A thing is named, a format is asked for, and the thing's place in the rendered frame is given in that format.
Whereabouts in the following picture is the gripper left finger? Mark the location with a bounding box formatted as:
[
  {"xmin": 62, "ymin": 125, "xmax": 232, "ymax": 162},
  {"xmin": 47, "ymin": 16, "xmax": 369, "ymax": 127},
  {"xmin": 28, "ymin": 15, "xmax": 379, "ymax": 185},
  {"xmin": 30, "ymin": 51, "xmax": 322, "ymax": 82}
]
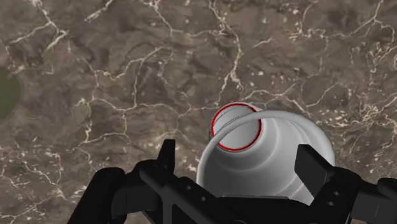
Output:
[{"xmin": 67, "ymin": 139, "xmax": 230, "ymax": 224}]

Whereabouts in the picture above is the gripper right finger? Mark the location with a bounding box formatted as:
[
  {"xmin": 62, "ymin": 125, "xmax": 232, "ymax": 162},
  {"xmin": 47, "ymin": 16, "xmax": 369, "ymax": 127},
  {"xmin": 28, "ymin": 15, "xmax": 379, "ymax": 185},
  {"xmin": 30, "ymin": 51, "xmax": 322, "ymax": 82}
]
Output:
[{"xmin": 293, "ymin": 143, "xmax": 397, "ymax": 224}]

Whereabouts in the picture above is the dark green round object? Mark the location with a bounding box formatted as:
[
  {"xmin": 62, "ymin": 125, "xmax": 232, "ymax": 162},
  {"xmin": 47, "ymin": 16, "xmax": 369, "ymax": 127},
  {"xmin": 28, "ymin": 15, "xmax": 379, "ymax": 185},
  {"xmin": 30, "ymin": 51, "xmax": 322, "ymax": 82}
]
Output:
[{"xmin": 0, "ymin": 66, "xmax": 24, "ymax": 121}]

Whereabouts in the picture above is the white bottle with red ring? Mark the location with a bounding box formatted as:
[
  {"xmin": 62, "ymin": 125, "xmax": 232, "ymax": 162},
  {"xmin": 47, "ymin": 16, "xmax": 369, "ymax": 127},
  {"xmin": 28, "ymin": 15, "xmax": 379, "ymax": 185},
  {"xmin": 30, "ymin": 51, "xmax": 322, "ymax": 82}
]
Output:
[{"xmin": 196, "ymin": 101, "xmax": 337, "ymax": 206}]

